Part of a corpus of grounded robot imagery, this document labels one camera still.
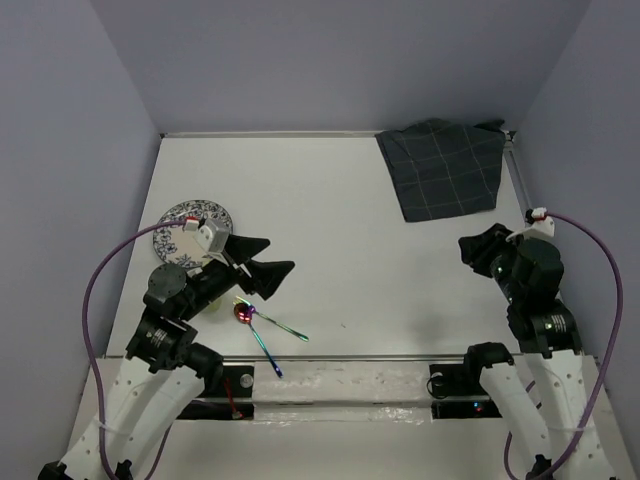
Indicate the aluminium rail front edge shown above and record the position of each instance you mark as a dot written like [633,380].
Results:
[341,358]

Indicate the iridescent spoon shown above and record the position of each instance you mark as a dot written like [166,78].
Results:
[260,335]

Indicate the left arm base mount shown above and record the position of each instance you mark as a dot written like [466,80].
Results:
[228,400]

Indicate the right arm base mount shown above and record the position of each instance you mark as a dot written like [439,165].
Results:
[456,396]

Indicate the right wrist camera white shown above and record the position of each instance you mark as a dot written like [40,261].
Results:
[538,225]

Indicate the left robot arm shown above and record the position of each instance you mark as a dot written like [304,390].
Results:
[164,369]

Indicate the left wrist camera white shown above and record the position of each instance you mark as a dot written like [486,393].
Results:
[212,235]

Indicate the aluminium rail edge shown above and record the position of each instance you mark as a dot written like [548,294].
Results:
[515,170]
[341,358]

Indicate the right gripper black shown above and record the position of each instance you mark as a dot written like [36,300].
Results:
[475,249]

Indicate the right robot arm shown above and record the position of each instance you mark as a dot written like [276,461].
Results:
[555,435]

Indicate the pale yellow paper cup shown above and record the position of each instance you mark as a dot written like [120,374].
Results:
[213,306]

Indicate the dark checked cloth napkin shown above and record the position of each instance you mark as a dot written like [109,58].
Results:
[441,169]

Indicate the iridescent fork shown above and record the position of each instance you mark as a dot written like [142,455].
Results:
[280,325]

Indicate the aluminium rail right edge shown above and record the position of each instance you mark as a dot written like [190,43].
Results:
[515,170]

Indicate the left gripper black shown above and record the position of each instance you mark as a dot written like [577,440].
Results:
[266,276]

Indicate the blue floral plate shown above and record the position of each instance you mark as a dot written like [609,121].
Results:
[173,245]

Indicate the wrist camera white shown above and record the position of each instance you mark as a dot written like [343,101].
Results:
[212,235]
[538,225]

